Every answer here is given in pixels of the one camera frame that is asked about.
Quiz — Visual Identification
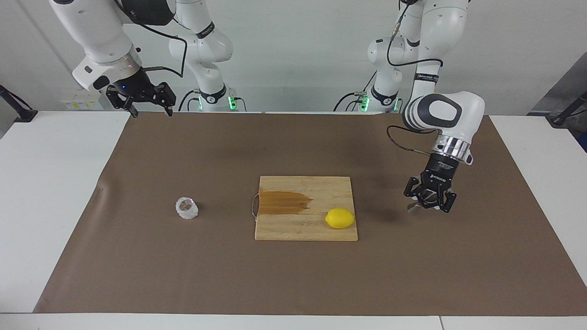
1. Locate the black arm base cable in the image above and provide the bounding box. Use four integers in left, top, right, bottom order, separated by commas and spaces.
333, 69, 377, 112
178, 89, 202, 112

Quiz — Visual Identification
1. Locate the steel double jigger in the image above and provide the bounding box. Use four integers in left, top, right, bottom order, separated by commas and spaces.
407, 190, 436, 215

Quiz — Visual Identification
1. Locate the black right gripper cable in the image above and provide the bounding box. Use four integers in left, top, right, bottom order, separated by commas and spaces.
115, 0, 188, 78

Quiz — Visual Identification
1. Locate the yellow lemon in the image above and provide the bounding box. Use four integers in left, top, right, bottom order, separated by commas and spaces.
325, 208, 356, 230

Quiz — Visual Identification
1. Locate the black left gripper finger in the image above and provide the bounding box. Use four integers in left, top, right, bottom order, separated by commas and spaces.
436, 190, 457, 214
404, 176, 425, 199

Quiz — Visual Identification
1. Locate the clear textured glass cup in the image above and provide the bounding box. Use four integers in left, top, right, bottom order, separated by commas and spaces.
175, 197, 199, 220

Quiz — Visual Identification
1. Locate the brown table mat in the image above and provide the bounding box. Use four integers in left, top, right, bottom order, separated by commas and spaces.
33, 111, 587, 317

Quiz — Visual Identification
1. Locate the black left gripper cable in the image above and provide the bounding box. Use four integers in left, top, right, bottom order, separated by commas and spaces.
387, 0, 443, 153

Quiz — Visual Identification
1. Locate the white wall outlet box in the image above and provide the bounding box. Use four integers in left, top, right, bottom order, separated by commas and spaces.
60, 88, 108, 110

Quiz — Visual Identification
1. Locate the wooden cutting board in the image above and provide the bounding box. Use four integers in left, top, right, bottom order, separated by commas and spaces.
251, 176, 359, 242

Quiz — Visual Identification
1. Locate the black clamp stand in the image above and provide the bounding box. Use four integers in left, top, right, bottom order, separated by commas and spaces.
0, 85, 38, 122
548, 91, 587, 127

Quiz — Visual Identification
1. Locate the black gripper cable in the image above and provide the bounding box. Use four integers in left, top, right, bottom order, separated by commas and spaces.
115, 0, 188, 78
387, 0, 443, 153

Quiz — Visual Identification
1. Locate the dark grey panel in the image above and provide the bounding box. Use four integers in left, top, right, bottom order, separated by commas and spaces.
527, 51, 587, 115

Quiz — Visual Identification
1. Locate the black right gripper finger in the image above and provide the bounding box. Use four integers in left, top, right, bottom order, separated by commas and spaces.
155, 82, 177, 117
106, 87, 139, 119

